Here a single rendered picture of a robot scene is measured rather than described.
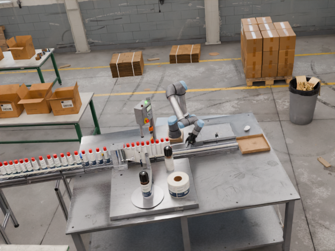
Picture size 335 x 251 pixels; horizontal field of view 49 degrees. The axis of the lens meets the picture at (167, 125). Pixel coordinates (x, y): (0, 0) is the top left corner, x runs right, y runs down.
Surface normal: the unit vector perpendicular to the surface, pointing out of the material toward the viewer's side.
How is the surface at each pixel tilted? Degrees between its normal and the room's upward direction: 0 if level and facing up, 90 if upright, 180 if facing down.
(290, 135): 0
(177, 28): 90
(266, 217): 1
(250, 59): 89
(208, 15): 90
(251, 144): 0
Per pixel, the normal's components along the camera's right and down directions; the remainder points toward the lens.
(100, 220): -0.11, -0.83
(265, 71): -0.13, 0.56
